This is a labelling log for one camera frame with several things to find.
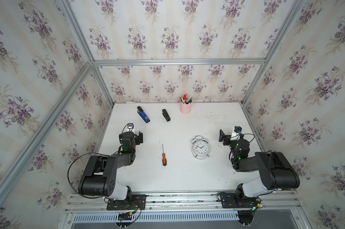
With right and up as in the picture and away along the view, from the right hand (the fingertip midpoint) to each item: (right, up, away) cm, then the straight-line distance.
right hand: (230, 130), depth 90 cm
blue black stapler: (-59, +10, +18) cm, 62 cm away
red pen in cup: (-28, +23, +18) cm, 41 cm away
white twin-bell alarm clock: (-19, -11, 0) cm, 22 cm away
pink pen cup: (-27, +17, +17) cm, 36 cm away
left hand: (-63, -2, +3) cm, 63 cm away
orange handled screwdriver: (-42, -18, -3) cm, 46 cm away
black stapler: (-42, +10, +19) cm, 47 cm away
